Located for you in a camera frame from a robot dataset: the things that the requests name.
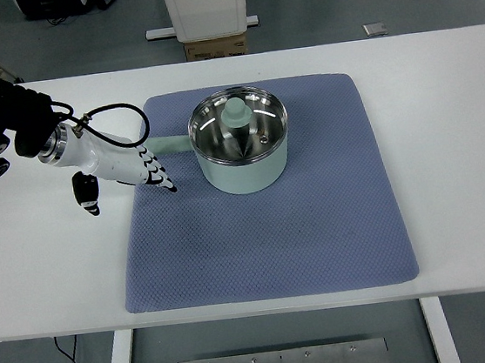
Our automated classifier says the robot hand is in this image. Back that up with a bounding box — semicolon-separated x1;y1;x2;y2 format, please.
50;114;180;221

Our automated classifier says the green pot with handle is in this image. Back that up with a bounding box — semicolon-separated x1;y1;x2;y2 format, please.
138;82;296;206

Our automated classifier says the blue textured mat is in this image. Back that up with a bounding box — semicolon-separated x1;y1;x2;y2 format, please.
101;65;421;318

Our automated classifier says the white stand foot bar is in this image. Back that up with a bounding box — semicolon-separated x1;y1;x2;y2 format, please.
145;14;260;42

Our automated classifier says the grey metal stand leg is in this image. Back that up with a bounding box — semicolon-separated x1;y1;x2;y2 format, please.
0;50;25;85

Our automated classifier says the brown cardboard box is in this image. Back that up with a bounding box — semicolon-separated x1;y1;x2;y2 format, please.
183;31;250;63

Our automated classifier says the glass lid with green knob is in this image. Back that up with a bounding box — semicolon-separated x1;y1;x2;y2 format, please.
183;82;293;171

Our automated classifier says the black and white equipment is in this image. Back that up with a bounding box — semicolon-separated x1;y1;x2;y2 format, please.
13;0;96;24

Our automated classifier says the small grey floor plate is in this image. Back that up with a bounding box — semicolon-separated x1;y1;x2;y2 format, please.
361;21;390;39

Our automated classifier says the black floor cable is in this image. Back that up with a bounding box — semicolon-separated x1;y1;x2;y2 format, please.
46;13;72;28

